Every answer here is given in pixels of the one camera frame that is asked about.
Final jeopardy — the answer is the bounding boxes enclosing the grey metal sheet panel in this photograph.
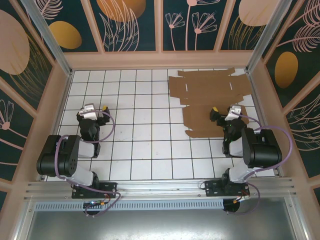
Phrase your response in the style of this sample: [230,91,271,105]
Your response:
[14,197,310,240]

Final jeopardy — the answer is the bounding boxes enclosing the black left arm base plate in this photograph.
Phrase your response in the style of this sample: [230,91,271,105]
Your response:
[71,181,118,200]

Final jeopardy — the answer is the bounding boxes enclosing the aluminium mounting rail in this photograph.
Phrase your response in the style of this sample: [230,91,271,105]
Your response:
[23,176,298,201]

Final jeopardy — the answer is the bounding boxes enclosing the grey slotted cable duct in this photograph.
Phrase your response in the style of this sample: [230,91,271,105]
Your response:
[34,199,225,211]

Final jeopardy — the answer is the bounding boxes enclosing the yellow connector with red wires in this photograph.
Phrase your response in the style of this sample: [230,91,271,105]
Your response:
[232,193,251,204]
[83,199,108,209]

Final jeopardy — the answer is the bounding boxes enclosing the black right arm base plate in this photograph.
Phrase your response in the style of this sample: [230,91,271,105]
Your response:
[204,180,251,199]

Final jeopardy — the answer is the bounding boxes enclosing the brown cardboard box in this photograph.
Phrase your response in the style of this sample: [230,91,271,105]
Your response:
[168,66,251,139]

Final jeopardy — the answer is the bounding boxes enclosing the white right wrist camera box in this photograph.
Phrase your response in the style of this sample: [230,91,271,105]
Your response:
[226,104,243,120]

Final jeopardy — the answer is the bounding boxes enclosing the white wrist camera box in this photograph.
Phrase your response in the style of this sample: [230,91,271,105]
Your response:
[226,104,243,120]
[78,103,99,120]

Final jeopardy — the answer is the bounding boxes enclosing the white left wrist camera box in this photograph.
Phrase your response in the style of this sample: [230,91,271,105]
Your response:
[78,103,99,120]

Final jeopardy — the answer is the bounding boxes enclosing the aluminium frame post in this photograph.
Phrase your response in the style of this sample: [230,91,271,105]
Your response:
[20,0,74,77]
[245,0,293,75]

